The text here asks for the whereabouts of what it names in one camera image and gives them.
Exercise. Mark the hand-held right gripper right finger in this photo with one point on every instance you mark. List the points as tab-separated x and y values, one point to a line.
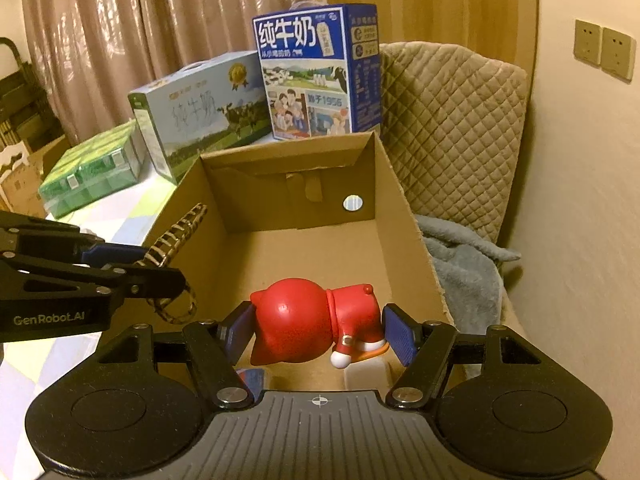
400	332

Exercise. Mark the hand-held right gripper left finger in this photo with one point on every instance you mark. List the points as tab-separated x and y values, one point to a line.
237	332

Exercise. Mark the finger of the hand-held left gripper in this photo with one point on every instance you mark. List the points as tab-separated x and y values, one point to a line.
115	255
150	282

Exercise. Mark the red figurine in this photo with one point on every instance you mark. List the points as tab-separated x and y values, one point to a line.
295	320

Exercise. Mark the brown cardboard box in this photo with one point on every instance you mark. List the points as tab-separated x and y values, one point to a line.
300	255

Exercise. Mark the checked tablecloth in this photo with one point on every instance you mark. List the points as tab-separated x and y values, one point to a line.
130	210

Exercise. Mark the green shrink-wrapped carton pack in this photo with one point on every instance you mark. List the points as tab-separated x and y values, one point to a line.
90	170

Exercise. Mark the grey blanket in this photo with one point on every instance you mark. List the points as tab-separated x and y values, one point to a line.
460	260

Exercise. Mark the brown cardboard carton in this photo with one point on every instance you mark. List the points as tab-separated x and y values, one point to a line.
30	180

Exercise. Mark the green and white milk box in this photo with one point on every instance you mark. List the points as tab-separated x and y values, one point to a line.
200	110

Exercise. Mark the black folding hand truck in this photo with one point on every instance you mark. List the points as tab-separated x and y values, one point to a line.
20	105

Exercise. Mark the beige quilted chair cover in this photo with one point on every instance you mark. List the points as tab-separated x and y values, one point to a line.
450	125

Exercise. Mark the brown curtain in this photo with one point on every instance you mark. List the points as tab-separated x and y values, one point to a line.
125	20

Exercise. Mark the blue milk carton box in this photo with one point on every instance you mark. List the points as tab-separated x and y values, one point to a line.
300	60

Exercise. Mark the wooden door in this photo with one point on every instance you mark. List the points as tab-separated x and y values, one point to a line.
425	0

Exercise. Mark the beige wall socket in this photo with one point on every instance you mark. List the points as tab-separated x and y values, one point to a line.
619	54
588	42

